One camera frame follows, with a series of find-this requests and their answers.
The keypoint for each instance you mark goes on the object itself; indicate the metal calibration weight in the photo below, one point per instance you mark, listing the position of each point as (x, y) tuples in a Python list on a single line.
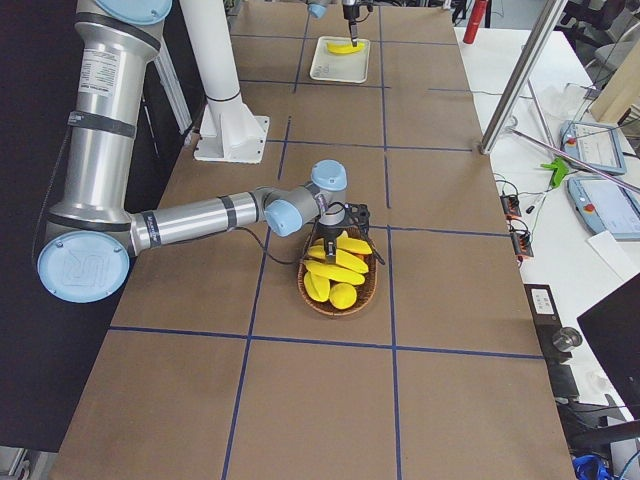
[(566, 339)]

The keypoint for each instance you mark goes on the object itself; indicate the black monitor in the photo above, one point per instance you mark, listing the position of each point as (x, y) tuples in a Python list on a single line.
[(611, 328)]

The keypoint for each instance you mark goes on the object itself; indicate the white bear tray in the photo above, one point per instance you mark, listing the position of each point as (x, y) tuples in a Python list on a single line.
[(345, 69)]

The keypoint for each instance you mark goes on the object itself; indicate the brown wicker basket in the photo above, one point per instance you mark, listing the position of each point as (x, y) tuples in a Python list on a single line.
[(315, 289)]

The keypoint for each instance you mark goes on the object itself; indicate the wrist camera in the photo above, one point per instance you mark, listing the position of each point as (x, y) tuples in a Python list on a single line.
[(359, 216)]

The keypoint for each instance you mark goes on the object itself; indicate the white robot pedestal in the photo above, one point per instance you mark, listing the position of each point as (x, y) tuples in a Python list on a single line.
[(229, 131)]

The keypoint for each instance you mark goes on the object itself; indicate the aluminium frame post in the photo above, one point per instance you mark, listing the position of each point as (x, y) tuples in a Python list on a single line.
[(526, 62)]

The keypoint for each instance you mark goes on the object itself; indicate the orange circuit board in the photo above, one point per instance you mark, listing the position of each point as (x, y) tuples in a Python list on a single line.
[(511, 206), (522, 245)]

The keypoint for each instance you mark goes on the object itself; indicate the teach pendant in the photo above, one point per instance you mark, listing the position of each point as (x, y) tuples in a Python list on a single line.
[(595, 144), (604, 206)]

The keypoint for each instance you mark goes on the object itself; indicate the far teach pendant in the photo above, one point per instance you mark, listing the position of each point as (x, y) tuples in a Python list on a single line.
[(595, 144)]

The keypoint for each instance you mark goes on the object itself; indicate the near teach pendant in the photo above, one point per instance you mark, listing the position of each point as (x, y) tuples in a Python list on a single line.
[(604, 206)]

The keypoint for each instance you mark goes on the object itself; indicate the yellow lemon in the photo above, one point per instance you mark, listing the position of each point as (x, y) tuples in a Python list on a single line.
[(342, 296)]

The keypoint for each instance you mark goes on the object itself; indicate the yellow banana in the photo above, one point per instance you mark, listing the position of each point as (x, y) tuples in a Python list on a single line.
[(344, 46), (334, 272), (351, 261), (354, 245)]

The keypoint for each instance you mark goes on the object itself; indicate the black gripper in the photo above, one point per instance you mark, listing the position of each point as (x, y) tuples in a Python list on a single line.
[(351, 12), (330, 234)]

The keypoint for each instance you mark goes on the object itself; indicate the red cylinder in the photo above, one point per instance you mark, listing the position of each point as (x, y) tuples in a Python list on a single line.
[(477, 15)]

